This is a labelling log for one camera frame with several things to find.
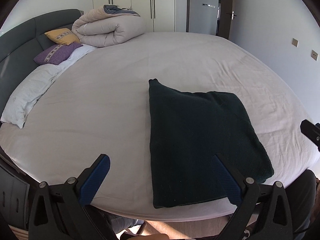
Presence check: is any wall switch plate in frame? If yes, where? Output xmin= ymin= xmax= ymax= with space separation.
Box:
xmin=292 ymin=38 xmax=298 ymax=47

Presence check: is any wall socket plate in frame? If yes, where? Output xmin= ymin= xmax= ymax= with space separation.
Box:
xmin=311 ymin=50 xmax=318 ymax=61

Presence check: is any yellow patterned cushion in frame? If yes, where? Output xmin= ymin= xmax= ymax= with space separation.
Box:
xmin=44 ymin=28 xmax=80 ymax=45

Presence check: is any dark grey upholstered headboard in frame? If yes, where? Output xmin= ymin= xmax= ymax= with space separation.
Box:
xmin=0 ymin=9 xmax=81 ymax=111

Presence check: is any rolled beige duvet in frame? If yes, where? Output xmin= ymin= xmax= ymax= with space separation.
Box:
xmin=72 ymin=5 xmax=146 ymax=48

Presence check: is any grey bedside cabinet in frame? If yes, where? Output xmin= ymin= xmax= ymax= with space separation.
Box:
xmin=1 ymin=166 xmax=30 ymax=230

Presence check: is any purple patterned cushion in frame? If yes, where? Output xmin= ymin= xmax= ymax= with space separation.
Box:
xmin=34 ymin=42 xmax=82 ymax=65

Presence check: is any dark green knit sweater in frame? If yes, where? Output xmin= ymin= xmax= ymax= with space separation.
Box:
xmin=149 ymin=79 xmax=274 ymax=209

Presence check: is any white pillow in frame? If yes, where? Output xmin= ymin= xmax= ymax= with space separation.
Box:
xmin=1 ymin=44 xmax=96 ymax=129

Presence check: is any white bed sheet mattress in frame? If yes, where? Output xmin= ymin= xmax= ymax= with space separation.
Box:
xmin=1 ymin=33 xmax=319 ymax=222

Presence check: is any dark brown door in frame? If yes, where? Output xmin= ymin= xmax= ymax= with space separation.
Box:
xmin=217 ymin=0 xmax=236 ymax=40

